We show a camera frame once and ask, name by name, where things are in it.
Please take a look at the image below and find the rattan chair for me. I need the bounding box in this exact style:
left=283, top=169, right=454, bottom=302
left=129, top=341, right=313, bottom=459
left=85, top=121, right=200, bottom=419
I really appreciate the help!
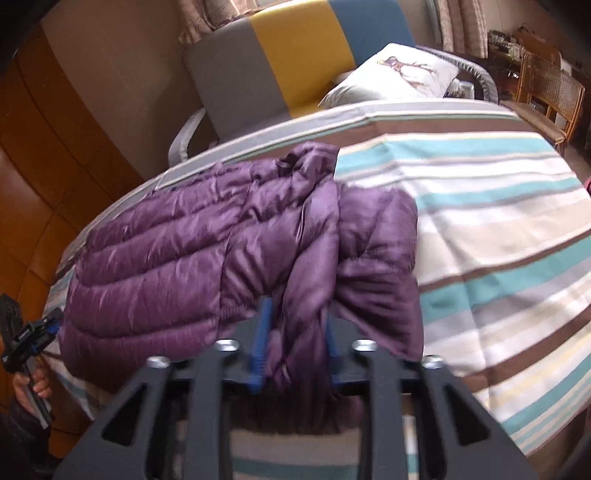
left=501, top=51, right=586, bottom=156

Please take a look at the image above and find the person's left hand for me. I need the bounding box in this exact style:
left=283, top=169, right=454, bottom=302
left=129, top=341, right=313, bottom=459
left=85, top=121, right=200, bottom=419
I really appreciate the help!
left=13, top=362, right=53, bottom=401

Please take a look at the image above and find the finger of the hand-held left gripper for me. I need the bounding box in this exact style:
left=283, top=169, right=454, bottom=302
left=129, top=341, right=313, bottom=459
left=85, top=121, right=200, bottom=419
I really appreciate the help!
left=40, top=308, right=64, bottom=346

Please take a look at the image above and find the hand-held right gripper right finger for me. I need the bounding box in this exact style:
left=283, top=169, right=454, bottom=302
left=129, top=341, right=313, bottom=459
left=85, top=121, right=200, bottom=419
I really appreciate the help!
left=323, top=316, right=539, bottom=480

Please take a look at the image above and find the cluttered desk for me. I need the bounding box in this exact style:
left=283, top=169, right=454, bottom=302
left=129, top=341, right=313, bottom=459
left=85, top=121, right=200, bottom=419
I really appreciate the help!
left=487, top=25, right=565, bottom=71

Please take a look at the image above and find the grey yellow blue headboard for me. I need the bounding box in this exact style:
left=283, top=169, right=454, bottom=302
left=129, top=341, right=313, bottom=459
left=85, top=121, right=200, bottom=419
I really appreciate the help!
left=185, top=0, right=416, bottom=140

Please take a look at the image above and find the grey padded bed rail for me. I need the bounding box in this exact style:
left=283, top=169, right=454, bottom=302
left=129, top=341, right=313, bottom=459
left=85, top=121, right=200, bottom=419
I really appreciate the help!
left=416, top=44, right=502, bottom=105
left=167, top=108, right=209, bottom=168

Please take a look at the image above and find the purple quilted down jacket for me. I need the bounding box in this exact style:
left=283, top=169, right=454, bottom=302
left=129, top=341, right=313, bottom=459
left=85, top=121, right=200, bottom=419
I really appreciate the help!
left=59, top=142, right=426, bottom=435

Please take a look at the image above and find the wooden wardrobe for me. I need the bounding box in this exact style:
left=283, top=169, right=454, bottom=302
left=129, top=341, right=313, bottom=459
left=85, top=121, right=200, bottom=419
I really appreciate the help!
left=0, top=23, right=145, bottom=462

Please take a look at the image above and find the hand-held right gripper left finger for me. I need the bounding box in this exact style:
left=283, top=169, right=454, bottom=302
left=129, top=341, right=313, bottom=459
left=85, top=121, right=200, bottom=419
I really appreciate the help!
left=53, top=295, right=278, bottom=480

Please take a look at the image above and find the bed with striped sheet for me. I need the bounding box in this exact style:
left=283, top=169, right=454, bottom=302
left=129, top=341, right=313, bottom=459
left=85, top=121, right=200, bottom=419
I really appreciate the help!
left=41, top=99, right=591, bottom=480

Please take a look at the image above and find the white printed pillow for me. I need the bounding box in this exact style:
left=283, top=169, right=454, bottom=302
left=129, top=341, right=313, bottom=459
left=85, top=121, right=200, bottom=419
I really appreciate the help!
left=318, top=43, right=461, bottom=110

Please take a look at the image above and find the pink patterned curtain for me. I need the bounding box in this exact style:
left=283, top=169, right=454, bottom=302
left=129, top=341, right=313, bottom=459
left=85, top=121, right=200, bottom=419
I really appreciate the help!
left=429, top=0, right=491, bottom=59
left=178, top=0, right=260, bottom=45

